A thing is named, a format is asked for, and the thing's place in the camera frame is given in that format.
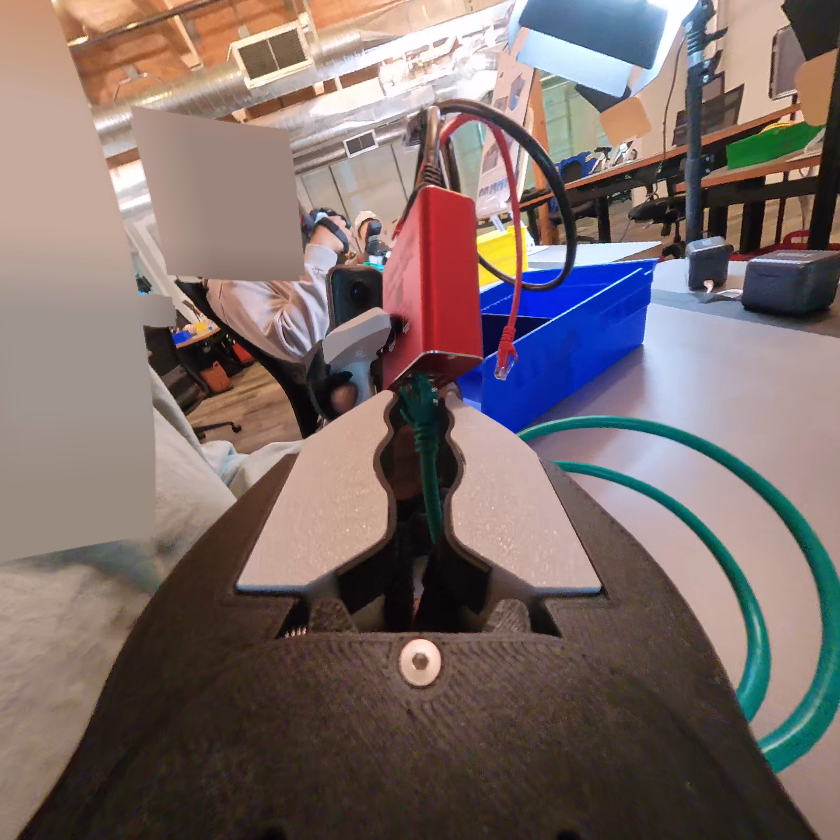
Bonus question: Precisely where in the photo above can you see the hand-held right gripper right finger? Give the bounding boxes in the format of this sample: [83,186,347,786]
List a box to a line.
[446,395,603,596]

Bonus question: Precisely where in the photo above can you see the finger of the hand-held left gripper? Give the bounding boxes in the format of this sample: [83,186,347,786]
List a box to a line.
[323,305,394,383]

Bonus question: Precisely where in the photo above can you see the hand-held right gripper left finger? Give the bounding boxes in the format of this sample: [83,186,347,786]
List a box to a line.
[237,392,401,591]

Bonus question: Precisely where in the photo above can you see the red ethernet splitter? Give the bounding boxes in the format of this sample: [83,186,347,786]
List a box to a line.
[379,186,484,388]

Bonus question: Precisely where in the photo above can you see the green ethernet cable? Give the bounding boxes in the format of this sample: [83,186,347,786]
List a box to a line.
[396,375,840,773]

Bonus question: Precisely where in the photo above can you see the red ethernet cable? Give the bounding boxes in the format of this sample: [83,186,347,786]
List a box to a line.
[437,115,527,383]

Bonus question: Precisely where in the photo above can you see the blue plastic bin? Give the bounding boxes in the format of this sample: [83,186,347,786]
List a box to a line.
[456,256,660,435]

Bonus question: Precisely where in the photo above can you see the black ethernet cable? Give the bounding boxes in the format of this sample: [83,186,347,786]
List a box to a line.
[404,96,580,288]

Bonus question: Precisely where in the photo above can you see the grey desk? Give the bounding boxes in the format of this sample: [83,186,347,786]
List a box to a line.
[460,241,840,821]

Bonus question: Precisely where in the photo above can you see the black office chair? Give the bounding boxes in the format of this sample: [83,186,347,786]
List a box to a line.
[177,281,323,439]

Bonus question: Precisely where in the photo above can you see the yellow plastic bin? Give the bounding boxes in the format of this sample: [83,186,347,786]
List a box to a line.
[473,223,527,285]

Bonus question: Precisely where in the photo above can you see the black bin divider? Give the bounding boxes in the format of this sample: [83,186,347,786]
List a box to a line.
[481,315,564,343]

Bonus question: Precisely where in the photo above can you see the white ceiling vent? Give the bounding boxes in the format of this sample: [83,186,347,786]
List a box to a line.
[227,21,313,92]

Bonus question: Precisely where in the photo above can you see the instruction poster board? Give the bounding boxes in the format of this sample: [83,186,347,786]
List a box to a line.
[473,48,546,223]

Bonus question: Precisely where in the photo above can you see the grey power adapter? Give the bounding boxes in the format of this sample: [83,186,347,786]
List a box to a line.
[684,238,733,293]
[743,249,840,316]

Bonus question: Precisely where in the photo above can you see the wooden table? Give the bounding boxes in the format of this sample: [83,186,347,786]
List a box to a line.
[517,105,804,245]
[677,152,840,255]

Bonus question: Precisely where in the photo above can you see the studio light panel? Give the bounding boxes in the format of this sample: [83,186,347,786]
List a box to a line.
[509,0,699,99]

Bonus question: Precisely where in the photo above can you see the black light stand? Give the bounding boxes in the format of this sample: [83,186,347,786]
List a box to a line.
[679,0,714,245]

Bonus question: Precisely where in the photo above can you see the green plastic bin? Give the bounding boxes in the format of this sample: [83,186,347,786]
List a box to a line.
[726,119,826,169]

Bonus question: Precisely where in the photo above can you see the black slanted pole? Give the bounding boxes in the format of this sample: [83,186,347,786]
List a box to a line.
[804,112,840,252]

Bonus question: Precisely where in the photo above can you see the silver air duct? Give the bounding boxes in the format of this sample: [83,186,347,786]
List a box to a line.
[91,25,513,153]

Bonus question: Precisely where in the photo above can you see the grey wall screen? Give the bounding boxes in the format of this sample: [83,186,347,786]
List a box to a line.
[767,25,809,99]

